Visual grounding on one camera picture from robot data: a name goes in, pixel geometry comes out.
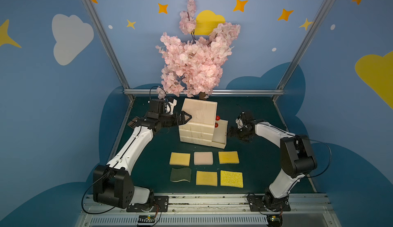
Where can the aluminium mounting rail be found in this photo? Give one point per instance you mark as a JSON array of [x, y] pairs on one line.
[[214, 210]]

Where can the white bottom drawer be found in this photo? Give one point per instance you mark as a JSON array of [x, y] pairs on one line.
[[219, 139]]

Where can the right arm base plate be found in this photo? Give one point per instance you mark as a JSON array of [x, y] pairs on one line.
[[259, 203]]

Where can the green circuit board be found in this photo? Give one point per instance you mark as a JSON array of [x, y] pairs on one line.
[[144, 220]]

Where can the light yellow coarse sponge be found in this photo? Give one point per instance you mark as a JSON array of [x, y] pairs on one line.
[[204, 178]]

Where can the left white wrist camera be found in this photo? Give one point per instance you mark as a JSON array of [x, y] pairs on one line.
[[170, 104]]

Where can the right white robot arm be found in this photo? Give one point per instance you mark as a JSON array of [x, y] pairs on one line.
[[297, 160]]

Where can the aluminium frame post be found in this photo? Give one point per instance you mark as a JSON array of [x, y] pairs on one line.
[[311, 32], [96, 21]]

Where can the pale yellow foam sponge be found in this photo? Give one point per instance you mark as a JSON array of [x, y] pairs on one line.
[[179, 159]]

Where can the pink sponge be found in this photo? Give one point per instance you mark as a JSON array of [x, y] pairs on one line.
[[203, 158]]

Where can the dark green scouring sponge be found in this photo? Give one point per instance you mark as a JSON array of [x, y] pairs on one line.
[[180, 175]]

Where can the bright yellow porous sponge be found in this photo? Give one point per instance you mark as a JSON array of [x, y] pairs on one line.
[[231, 179]]

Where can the white three-drawer cabinet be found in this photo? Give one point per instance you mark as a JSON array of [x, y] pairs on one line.
[[200, 129]]

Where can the right aluminium frame post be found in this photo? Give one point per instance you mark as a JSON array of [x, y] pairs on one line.
[[311, 32]]

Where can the rear aluminium frame bar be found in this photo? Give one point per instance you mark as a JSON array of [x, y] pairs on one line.
[[218, 92]]

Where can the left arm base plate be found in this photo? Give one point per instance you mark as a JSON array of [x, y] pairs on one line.
[[157, 203]]

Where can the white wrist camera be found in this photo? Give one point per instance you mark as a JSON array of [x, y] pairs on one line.
[[170, 104], [239, 123]]

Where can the pink cherry blossom tree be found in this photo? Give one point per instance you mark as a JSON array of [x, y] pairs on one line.
[[195, 67]]

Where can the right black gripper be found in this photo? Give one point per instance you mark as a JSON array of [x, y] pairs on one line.
[[238, 131]]

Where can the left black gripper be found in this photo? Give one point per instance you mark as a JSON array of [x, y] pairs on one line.
[[173, 119]]

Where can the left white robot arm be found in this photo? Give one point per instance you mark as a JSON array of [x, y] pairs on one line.
[[112, 183]]

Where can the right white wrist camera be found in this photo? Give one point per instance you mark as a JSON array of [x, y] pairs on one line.
[[239, 123]]

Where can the left aluminium frame post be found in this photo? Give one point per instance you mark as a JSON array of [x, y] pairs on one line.
[[96, 21]]

